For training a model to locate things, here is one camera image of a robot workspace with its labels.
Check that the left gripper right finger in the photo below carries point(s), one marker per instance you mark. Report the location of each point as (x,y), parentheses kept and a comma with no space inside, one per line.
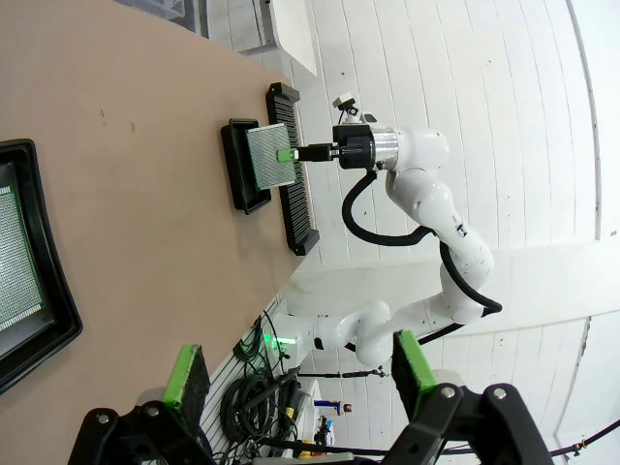
(409,373)

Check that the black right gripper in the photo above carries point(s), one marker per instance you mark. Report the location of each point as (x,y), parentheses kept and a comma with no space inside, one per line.
(356,152)

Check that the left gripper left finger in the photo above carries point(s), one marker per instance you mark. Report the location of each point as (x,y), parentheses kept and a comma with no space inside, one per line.
(191,387)

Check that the green perforated circuit board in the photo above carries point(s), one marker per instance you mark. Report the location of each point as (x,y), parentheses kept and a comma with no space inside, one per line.
(19,252)
(266,160)

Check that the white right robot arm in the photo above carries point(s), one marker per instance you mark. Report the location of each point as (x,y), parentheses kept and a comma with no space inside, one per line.
(431,194)

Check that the black ESD tray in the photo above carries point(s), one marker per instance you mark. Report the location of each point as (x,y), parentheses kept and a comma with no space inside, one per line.
(235,164)
(58,300)

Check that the black slotted board rack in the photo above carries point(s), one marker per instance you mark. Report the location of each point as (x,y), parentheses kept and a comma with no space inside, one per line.
(298,213)

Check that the thin black stand pole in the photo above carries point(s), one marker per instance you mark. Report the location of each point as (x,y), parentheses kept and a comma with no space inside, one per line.
(339,374)

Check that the white table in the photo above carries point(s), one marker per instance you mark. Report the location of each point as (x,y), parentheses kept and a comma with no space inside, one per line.
(295,34)

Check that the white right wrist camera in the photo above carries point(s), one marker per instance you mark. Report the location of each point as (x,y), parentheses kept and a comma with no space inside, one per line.
(345,101)

